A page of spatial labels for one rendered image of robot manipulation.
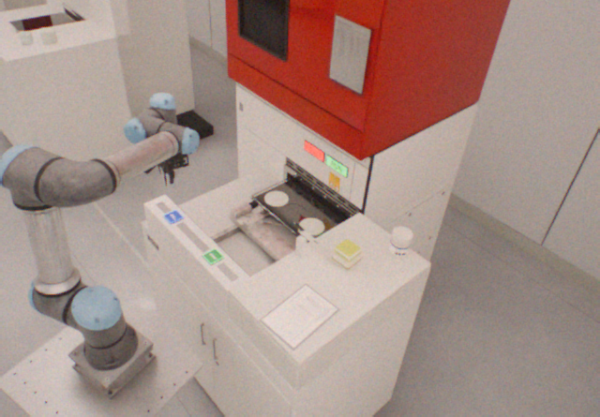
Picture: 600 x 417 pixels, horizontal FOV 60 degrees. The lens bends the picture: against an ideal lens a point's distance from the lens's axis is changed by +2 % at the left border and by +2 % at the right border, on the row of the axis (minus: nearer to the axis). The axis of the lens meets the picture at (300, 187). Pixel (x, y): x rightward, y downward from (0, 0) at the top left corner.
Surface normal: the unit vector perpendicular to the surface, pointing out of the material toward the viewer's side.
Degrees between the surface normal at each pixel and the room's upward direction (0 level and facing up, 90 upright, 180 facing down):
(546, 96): 90
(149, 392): 0
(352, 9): 90
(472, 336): 0
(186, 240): 0
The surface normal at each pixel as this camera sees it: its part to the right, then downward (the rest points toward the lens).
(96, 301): 0.15, -0.69
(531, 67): -0.75, 0.38
